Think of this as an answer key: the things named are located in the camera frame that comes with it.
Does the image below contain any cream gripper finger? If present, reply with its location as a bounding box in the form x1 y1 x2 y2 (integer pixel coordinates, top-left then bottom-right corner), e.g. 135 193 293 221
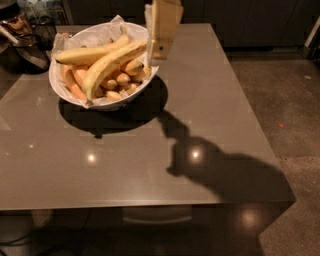
145 0 184 66

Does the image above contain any large front yellow banana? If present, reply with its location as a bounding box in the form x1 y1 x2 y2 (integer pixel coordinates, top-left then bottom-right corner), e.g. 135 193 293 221
81 40 147 101

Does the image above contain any large yellow banana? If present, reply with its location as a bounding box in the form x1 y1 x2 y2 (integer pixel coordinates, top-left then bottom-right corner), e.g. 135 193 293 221
55 26 130 65
81 40 147 101

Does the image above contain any white bowl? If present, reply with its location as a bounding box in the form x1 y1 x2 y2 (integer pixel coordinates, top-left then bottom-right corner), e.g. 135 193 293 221
48 21 160 112

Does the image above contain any large rear yellow banana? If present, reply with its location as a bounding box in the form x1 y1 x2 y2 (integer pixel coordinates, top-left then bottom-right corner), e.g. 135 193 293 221
55 26 130 65

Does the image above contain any orange banana at left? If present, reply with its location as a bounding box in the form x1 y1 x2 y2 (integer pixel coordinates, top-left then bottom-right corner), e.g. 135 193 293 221
60 65 87 100

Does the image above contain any dark cabinet row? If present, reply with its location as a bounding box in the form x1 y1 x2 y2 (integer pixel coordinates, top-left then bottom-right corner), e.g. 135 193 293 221
62 0 320 47

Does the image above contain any dark chair with clutter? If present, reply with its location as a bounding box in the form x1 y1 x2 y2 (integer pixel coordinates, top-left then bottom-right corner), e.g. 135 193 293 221
0 0 68 74

